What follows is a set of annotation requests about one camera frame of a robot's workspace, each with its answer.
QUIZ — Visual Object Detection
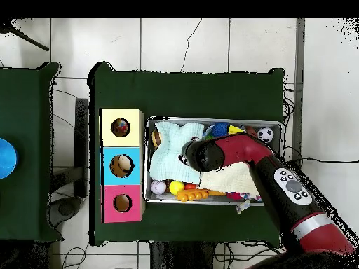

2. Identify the multicoloured spotted fabric toy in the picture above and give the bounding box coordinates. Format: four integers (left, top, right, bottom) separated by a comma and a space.
111, 118, 130, 137

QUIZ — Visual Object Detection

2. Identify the yellow cheese wedge toy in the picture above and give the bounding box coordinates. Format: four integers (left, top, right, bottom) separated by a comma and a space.
227, 124, 245, 135

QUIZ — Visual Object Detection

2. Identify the dark green tablecloth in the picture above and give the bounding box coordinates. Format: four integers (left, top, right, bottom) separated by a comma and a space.
0, 62, 63, 242
88, 62, 286, 247

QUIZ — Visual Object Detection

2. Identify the wooden box with three holes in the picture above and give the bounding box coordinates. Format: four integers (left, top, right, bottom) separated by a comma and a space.
100, 108, 146, 224

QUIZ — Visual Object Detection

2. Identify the yellow ball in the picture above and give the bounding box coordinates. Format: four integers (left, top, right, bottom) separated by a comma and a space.
168, 180, 185, 195

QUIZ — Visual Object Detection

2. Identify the silver wire mesh bin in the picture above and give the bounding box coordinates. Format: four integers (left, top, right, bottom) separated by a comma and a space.
143, 116, 283, 207

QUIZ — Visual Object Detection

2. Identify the white baseball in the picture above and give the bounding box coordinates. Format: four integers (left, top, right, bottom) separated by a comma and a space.
150, 180, 167, 195

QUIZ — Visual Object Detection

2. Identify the black white soccer ball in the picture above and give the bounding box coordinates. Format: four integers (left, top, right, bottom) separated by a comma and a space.
257, 127, 274, 144

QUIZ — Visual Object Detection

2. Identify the brown cream ball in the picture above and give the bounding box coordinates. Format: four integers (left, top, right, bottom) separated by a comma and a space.
109, 154, 135, 178

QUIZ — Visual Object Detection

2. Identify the mint green waffle cloth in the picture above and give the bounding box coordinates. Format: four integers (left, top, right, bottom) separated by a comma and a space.
149, 120, 205, 184

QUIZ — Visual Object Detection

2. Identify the wooden toy burger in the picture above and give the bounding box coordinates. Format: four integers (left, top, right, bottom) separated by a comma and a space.
151, 130, 163, 149

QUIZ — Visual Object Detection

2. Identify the blue spiky ball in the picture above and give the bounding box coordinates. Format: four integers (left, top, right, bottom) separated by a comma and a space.
210, 122, 230, 138

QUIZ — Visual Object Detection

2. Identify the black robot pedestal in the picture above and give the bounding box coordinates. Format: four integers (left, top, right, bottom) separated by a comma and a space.
149, 241, 217, 269

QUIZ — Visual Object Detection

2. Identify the blue round bowl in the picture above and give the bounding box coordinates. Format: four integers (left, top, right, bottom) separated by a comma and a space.
0, 137, 19, 180

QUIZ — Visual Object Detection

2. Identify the black tripod leg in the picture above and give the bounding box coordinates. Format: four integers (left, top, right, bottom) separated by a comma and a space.
0, 19, 50, 52

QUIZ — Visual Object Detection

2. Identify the black power cable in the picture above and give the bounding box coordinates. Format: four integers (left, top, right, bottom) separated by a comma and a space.
283, 146, 359, 172

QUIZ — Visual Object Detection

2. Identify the orange toy block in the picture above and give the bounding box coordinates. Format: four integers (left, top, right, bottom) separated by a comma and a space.
175, 188, 210, 202

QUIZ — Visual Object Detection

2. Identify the cream waffle cloth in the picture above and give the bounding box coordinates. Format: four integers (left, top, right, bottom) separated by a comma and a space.
200, 161, 260, 197

